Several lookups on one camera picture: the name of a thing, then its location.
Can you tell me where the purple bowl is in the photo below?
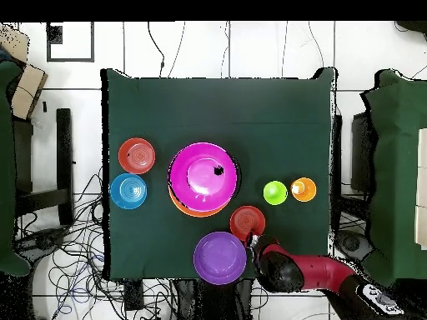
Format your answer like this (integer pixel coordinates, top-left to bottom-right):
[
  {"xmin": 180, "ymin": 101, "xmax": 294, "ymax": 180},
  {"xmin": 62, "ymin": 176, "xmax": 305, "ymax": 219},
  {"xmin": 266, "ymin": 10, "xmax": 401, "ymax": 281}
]
[{"xmin": 193, "ymin": 231, "xmax": 248, "ymax": 286}]

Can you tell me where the large pink bowl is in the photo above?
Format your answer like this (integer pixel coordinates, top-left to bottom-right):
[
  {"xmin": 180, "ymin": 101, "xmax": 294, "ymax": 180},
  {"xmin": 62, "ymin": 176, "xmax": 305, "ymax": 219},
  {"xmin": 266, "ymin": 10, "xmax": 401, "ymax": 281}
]
[{"xmin": 168, "ymin": 142, "xmax": 239, "ymax": 213}]

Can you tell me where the large orange bowl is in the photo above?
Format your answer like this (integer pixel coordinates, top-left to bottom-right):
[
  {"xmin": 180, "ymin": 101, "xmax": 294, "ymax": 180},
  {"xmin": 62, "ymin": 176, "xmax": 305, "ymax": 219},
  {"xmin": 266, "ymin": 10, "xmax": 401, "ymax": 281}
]
[{"xmin": 168, "ymin": 187, "xmax": 231, "ymax": 218}]

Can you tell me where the dark green tablecloth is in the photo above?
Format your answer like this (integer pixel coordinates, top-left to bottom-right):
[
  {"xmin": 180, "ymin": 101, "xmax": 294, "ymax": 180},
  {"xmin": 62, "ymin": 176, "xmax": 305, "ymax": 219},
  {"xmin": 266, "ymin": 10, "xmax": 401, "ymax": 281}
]
[
  {"xmin": 100, "ymin": 67, "xmax": 339, "ymax": 280},
  {"xmin": 359, "ymin": 68, "xmax": 427, "ymax": 288},
  {"xmin": 0, "ymin": 61, "xmax": 32, "ymax": 278}
]

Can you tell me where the black case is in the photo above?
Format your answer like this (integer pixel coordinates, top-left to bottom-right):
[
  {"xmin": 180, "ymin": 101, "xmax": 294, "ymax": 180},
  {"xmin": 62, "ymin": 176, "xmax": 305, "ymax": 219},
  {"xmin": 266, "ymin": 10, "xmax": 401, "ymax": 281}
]
[{"xmin": 349, "ymin": 112, "xmax": 372, "ymax": 194}]

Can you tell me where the black power adapter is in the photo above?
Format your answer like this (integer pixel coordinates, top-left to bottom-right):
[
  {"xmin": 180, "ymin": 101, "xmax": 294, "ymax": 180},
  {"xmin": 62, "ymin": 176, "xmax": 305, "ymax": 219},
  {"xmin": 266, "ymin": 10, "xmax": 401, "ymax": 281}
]
[{"xmin": 123, "ymin": 281, "xmax": 145, "ymax": 312}]

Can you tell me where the small blue bowl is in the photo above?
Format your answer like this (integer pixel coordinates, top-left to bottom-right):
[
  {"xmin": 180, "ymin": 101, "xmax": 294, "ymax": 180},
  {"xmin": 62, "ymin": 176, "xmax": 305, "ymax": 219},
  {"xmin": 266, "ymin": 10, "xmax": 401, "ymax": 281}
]
[{"xmin": 109, "ymin": 172, "xmax": 148, "ymax": 211}]

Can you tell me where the grey floor stand base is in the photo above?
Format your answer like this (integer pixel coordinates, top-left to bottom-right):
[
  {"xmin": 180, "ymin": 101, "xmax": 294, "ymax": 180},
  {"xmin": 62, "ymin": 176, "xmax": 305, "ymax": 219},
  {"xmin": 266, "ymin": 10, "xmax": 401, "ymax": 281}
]
[
  {"xmin": 14, "ymin": 226, "xmax": 69, "ymax": 264},
  {"xmin": 334, "ymin": 229, "xmax": 374, "ymax": 263}
]

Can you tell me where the green cup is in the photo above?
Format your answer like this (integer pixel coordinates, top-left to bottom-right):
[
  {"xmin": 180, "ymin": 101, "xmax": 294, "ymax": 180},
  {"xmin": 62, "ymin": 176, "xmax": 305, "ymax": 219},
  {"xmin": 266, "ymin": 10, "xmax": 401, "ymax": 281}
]
[{"xmin": 262, "ymin": 180, "xmax": 289, "ymax": 206}]

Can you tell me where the white box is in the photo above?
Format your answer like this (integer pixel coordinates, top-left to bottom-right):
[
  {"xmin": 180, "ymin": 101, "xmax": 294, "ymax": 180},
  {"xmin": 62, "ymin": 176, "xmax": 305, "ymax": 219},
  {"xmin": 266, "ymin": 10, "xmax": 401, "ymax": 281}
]
[{"xmin": 414, "ymin": 127, "xmax": 427, "ymax": 251}]

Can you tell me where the cardboard box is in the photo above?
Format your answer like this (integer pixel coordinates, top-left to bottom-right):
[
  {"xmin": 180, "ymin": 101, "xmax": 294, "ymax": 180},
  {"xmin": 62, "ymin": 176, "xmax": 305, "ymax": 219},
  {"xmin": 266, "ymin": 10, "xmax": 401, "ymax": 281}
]
[
  {"xmin": 0, "ymin": 22, "xmax": 31, "ymax": 63},
  {"xmin": 10, "ymin": 63, "xmax": 49, "ymax": 121}
]

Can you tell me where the black stand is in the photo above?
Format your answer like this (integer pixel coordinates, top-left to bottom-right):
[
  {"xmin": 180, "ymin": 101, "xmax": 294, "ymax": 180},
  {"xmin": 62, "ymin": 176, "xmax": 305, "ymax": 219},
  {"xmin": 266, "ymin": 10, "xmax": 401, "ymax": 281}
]
[{"xmin": 13, "ymin": 107, "xmax": 75, "ymax": 228}]

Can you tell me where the black floor frame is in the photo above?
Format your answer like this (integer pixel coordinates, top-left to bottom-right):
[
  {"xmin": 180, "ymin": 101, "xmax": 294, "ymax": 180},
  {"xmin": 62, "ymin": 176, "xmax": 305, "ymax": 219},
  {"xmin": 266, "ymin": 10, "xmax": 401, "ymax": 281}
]
[{"xmin": 46, "ymin": 21, "xmax": 95, "ymax": 63}]

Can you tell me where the orange cup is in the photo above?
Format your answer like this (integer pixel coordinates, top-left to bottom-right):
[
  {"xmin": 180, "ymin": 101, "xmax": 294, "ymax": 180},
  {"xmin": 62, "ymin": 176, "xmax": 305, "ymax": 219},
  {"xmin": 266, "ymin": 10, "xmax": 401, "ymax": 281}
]
[{"xmin": 289, "ymin": 177, "xmax": 318, "ymax": 203}]

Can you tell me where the small red bowl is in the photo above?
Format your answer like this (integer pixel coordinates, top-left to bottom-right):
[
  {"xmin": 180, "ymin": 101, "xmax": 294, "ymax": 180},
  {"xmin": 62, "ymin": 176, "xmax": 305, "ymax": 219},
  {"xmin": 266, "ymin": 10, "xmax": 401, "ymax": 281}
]
[
  {"xmin": 118, "ymin": 137, "xmax": 157, "ymax": 175},
  {"xmin": 229, "ymin": 205, "xmax": 267, "ymax": 242}
]

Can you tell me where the black floor cable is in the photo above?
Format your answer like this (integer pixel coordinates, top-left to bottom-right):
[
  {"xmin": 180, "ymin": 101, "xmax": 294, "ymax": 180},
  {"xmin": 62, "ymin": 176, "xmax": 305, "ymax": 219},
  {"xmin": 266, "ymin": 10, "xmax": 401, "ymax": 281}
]
[{"xmin": 147, "ymin": 21, "xmax": 166, "ymax": 79}]

